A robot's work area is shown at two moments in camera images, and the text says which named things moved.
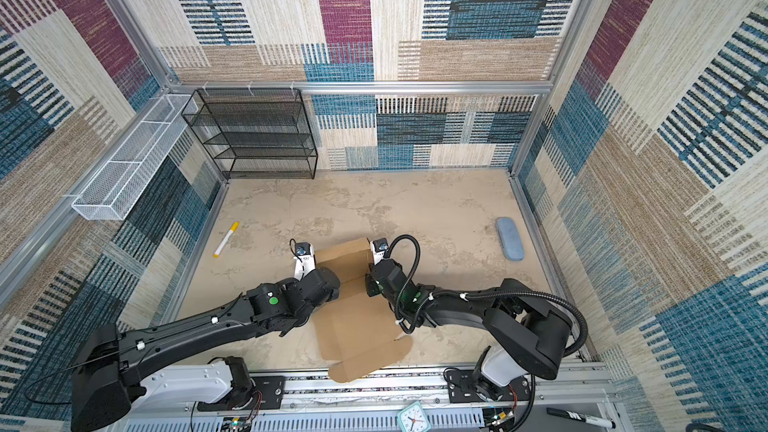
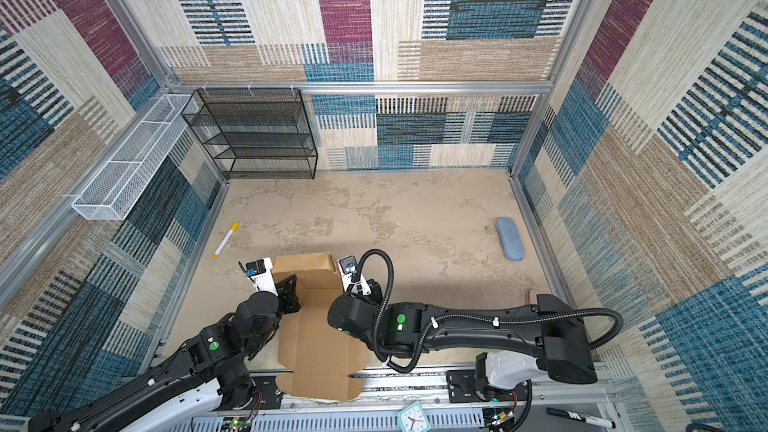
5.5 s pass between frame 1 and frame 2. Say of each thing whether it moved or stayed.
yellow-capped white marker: stayed
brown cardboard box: moved
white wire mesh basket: stayed
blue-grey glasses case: stayed
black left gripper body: moved
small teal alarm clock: stayed
